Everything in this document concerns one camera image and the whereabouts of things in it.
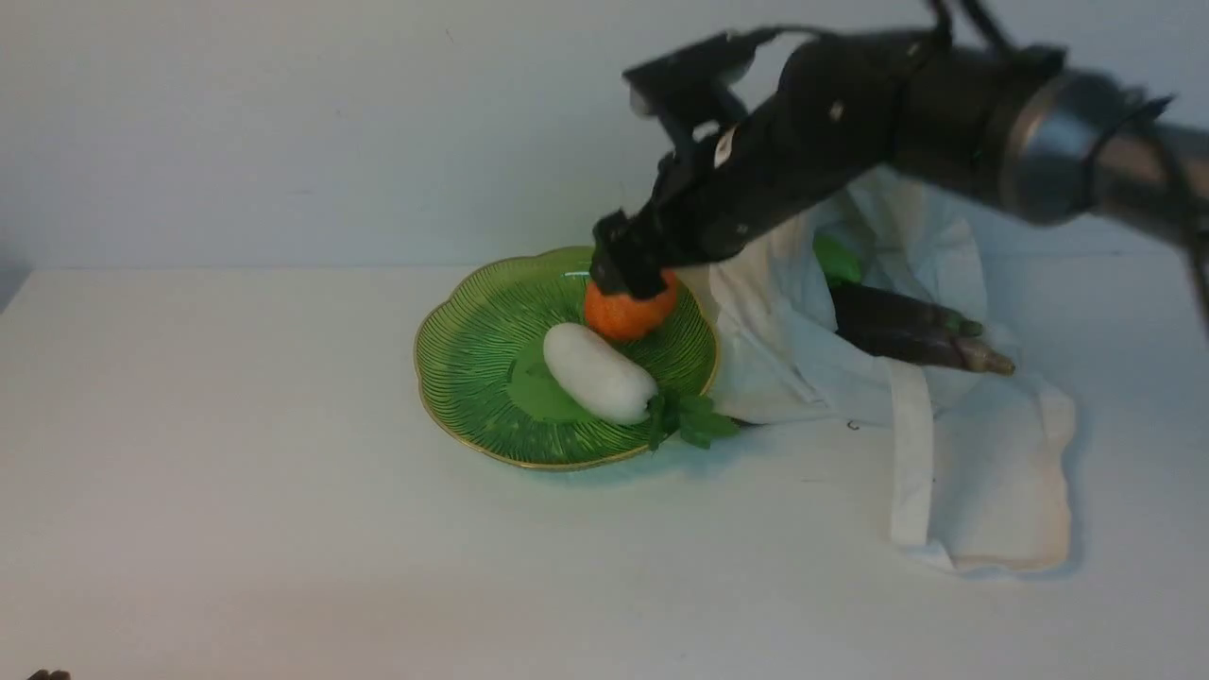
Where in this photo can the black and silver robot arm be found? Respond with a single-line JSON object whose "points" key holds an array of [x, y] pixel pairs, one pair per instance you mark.
{"points": [[1023, 133]]}

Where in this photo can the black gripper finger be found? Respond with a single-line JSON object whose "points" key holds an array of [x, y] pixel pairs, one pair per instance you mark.
{"points": [[607, 269]]}

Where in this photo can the white cloth tote bag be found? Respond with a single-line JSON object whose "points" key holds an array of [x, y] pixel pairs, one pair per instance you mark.
{"points": [[979, 480]]}

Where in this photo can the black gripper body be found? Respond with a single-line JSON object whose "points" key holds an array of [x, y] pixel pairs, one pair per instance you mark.
{"points": [[830, 118]]}

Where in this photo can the purple toy eggplant upper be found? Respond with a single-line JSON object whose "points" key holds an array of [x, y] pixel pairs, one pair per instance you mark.
{"points": [[857, 306]]}

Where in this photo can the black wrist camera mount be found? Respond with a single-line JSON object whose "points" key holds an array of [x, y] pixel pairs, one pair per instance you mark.
{"points": [[691, 86]]}

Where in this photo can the purple toy eggplant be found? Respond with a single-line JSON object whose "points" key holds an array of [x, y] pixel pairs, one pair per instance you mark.
{"points": [[857, 306], [930, 347]]}

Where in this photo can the green glass plate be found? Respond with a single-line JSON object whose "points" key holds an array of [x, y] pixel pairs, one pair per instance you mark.
{"points": [[483, 379]]}

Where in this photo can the green toy pepper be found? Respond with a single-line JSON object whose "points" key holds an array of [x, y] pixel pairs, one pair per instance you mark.
{"points": [[838, 263]]}

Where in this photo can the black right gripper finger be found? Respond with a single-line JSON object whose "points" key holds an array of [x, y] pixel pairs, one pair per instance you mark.
{"points": [[644, 279]]}

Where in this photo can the purple toy eggplant lower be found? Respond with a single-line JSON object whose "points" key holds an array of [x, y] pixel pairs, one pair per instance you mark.
{"points": [[930, 347]]}

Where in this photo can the orange toy pumpkin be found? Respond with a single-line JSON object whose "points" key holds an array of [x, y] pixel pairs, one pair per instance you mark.
{"points": [[623, 319]]}

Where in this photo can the white toy radish with leaves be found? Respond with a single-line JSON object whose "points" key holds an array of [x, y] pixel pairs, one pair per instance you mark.
{"points": [[611, 387]]}

